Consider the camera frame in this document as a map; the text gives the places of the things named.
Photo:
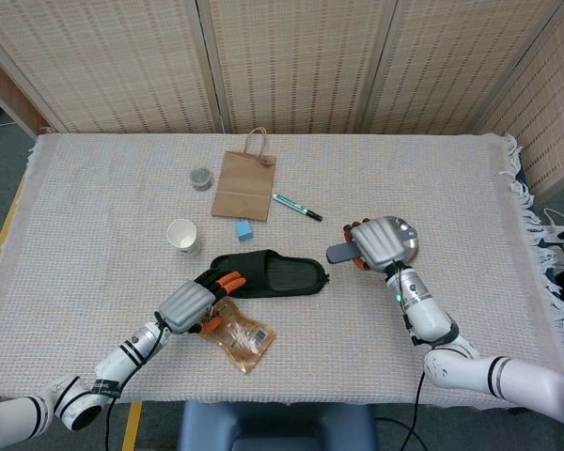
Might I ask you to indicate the woven beige tablecloth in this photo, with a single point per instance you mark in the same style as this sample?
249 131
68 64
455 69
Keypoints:
98 211

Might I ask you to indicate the white power strip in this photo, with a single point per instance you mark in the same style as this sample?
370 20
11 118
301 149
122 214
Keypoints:
561 230

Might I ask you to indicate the brown wooden board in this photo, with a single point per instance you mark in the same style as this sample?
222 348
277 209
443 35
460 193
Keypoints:
9 98

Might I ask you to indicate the round steel plate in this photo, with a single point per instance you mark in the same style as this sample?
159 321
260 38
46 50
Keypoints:
412 246

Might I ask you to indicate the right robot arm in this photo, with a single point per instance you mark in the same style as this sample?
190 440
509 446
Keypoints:
427 319

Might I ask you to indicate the black slipper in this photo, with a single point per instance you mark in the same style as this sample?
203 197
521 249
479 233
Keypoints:
286 275

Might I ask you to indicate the white paper cup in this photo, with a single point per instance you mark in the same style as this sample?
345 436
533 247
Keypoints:
182 235

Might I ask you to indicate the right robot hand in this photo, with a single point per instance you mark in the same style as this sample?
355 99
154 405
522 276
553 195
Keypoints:
378 244

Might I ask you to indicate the brown paper bag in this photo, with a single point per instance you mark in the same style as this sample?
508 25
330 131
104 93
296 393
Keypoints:
244 188

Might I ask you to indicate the bamboo screen panel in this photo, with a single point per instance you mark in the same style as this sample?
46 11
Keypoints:
291 66
113 66
451 66
545 122

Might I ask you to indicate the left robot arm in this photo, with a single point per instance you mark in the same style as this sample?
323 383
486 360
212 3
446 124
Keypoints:
117 362

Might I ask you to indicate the brown snack pouch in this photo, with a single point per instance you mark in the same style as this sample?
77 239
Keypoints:
244 338

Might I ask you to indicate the green marker pen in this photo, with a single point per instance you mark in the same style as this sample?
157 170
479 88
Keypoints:
291 204

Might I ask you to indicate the small clear jar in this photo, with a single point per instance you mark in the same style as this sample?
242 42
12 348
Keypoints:
201 178

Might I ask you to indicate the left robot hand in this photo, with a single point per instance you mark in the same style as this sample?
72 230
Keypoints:
188 305

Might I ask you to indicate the blue foam cube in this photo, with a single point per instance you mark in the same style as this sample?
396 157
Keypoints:
244 231

